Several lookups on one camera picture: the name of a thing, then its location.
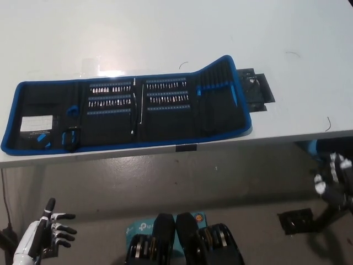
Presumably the white paper card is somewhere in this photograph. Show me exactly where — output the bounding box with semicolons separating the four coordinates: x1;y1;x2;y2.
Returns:
20;115;54;131

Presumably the black flexible shaft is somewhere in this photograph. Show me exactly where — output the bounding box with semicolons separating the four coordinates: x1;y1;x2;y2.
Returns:
130;92;138;136

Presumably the black table leg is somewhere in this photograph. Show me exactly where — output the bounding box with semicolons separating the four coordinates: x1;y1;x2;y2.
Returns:
314;193;353;234

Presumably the black tape patch on table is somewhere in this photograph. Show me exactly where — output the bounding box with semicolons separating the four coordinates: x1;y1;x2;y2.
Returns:
237;68;276;112

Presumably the long blue pry tool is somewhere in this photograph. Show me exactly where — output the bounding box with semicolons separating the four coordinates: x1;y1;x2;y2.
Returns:
229;82;239;107

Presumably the thin black cable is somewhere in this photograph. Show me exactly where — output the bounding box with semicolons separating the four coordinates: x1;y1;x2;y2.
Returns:
1;168;12;231

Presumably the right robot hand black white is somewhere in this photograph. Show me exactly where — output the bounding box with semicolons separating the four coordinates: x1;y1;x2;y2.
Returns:
314;152;353;206

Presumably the blue-edged black fabric toolkit case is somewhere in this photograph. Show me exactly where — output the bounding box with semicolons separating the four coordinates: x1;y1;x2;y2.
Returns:
0;54;253;153

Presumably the black tape patch on floor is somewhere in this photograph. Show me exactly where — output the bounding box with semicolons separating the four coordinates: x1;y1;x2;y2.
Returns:
277;209;315;236

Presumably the black box on floor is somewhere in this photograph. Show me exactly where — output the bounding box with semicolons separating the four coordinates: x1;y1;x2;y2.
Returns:
0;226;18;253

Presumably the blue object under table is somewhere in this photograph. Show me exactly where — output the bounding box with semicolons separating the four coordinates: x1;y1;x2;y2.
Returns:
295;140;322;160

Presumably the teal tp-link box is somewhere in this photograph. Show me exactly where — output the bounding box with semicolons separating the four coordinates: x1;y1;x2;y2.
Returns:
125;211;207;252

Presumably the black blue screwdriver handle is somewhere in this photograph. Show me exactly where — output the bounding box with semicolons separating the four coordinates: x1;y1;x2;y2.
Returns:
61;126;81;152

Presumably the thin silver extension rod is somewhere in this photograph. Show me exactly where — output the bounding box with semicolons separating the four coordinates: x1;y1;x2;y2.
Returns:
138;82;146;125

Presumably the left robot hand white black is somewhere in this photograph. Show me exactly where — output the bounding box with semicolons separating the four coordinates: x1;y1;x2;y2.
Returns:
13;198;77;259

